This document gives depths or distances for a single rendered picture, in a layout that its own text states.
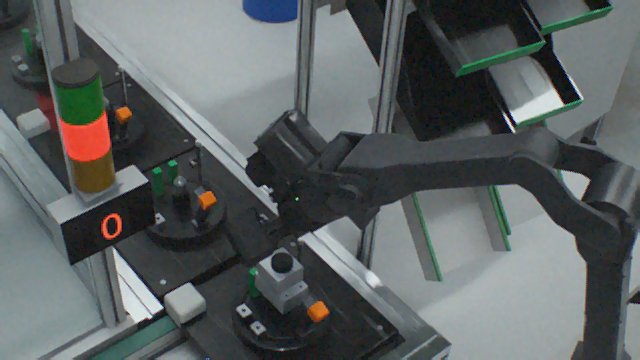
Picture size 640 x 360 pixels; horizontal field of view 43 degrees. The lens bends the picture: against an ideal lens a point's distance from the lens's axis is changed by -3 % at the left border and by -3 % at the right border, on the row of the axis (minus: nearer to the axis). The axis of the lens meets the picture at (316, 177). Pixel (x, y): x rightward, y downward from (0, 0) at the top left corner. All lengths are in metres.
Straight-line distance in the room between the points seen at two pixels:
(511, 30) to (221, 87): 0.83
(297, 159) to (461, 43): 0.27
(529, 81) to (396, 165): 0.48
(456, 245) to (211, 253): 0.37
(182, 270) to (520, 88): 0.57
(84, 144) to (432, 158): 0.37
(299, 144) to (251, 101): 0.85
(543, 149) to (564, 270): 0.75
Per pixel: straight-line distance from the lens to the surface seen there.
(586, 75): 2.74
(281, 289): 1.12
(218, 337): 1.19
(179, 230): 1.30
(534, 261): 1.49
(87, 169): 0.95
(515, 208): 1.36
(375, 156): 0.84
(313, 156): 0.89
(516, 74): 1.26
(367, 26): 1.16
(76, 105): 0.89
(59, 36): 0.89
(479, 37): 1.06
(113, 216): 1.01
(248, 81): 1.79
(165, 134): 1.49
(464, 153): 0.79
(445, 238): 1.26
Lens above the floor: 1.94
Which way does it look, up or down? 43 degrees down
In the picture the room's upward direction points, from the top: 4 degrees clockwise
